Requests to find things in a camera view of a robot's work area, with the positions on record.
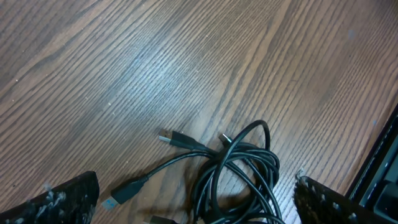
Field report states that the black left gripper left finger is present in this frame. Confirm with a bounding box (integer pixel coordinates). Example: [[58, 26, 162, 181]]
[[1, 171, 100, 224]]

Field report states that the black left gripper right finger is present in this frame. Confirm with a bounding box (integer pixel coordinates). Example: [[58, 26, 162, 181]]
[[294, 169, 382, 224]]

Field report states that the black USB cable blue plug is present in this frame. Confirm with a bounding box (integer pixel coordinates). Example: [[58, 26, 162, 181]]
[[101, 148, 284, 224]]

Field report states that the black USB cable metal plug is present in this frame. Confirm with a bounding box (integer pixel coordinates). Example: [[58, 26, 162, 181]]
[[156, 120, 283, 223]]

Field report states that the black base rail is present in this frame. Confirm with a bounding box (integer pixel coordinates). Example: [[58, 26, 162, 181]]
[[346, 108, 397, 223]]

